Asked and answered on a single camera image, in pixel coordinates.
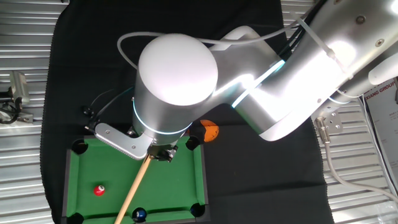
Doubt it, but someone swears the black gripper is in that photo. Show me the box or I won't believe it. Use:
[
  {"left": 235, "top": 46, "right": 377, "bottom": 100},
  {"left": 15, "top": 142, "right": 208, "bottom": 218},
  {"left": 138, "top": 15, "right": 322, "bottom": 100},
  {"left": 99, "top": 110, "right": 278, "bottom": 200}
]
[{"left": 148, "top": 143, "right": 179, "bottom": 164}]

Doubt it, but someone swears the wooden pool cue black butt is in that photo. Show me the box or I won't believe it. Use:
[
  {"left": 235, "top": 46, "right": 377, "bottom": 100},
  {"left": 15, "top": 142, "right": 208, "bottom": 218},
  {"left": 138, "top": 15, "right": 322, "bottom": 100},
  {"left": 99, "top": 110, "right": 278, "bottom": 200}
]
[{"left": 113, "top": 154, "right": 155, "bottom": 224}]

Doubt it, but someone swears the mini green pool table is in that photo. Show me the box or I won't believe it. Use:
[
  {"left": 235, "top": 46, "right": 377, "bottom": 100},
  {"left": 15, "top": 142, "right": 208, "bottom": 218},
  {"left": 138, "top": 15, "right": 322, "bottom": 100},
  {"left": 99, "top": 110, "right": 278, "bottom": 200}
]
[{"left": 60, "top": 133, "right": 211, "bottom": 224}]

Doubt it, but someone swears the blue pool ball white spot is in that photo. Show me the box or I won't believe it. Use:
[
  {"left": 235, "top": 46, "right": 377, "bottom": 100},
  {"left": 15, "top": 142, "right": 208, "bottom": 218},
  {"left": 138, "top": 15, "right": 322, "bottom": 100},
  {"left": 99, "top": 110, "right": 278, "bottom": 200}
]
[{"left": 132, "top": 207, "right": 147, "bottom": 223}]

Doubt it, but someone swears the black table cloth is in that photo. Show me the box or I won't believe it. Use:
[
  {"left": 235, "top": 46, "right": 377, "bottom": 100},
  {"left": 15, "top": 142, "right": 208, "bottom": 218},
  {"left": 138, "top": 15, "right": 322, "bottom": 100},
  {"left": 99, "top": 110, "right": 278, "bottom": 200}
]
[{"left": 39, "top": 0, "right": 335, "bottom": 224}]

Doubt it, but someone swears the white zip tie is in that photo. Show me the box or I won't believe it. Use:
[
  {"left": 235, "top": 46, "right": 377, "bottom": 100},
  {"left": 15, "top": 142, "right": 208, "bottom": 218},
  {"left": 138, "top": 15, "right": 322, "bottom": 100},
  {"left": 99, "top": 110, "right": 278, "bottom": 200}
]
[{"left": 290, "top": 11, "right": 354, "bottom": 78}]

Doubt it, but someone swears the white printed paper sign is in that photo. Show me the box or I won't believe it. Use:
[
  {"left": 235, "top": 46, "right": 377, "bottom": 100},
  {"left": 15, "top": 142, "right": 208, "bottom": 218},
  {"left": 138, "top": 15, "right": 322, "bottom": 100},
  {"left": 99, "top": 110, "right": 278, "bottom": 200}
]
[{"left": 363, "top": 81, "right": 398, "bottom": 177}]

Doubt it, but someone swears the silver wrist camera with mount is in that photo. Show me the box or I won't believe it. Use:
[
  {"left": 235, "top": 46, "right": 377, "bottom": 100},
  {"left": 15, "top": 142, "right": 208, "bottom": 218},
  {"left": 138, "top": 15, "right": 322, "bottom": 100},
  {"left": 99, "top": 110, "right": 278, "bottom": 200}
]
[{"left": 94, "top": 122, "right": 154, "bottom": 161}]

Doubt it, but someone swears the black camera cable with plug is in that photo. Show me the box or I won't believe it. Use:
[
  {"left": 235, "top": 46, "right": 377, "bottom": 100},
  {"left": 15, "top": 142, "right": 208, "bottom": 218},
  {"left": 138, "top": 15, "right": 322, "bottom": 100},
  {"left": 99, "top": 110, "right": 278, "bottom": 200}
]
[{"left": 83, "top": 86, "right": 135, "bottom": 131}]

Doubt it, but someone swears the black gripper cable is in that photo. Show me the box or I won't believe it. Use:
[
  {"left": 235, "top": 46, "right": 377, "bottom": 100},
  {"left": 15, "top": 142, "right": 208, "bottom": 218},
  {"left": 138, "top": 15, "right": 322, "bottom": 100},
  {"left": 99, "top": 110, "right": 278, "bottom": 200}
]
[{"left": 81, "top": 88, "right": 116, "bottom": 119}]

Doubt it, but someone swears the metal camera foot bracket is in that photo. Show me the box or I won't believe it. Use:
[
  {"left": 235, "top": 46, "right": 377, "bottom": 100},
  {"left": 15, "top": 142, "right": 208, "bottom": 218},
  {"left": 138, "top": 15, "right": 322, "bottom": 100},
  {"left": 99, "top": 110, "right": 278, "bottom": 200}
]
[{"left": 0, "top": 110, "right": 34, "bottom": 125}]

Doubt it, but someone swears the grey base cable metal plug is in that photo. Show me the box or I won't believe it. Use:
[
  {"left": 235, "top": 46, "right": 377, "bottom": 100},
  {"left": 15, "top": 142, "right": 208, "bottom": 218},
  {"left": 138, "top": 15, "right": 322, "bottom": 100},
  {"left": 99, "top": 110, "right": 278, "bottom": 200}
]
[{"left": 313, "top": 117, "right": 398, "bottom": 205}]

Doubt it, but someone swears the black depth camera cable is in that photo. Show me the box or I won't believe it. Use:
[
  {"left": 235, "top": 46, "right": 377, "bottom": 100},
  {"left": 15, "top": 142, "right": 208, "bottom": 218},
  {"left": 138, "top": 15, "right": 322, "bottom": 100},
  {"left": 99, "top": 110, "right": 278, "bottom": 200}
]
[{"left": 0, "top": 96, "right": 23, "bottom": 125}]

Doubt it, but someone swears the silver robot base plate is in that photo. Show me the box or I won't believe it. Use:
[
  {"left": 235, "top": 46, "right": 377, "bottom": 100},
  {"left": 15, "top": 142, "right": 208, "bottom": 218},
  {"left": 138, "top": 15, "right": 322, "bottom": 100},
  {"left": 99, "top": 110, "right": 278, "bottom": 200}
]
[{"left": 310, "top": 108, "right": 345, "bottom": 136}]

